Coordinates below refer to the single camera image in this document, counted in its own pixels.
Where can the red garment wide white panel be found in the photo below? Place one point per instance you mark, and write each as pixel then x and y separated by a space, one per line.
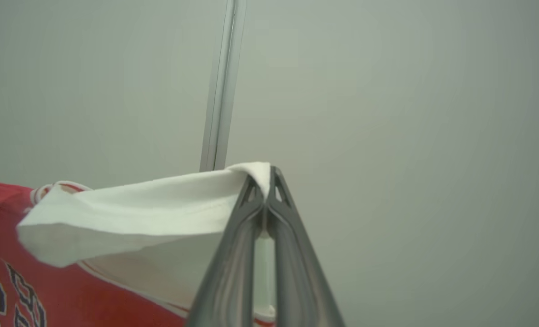
pixel 137 204

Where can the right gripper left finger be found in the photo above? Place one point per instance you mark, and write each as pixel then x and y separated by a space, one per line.
pixel 228 272

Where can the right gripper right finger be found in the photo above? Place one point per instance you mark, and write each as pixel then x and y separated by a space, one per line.
pixel 296 272

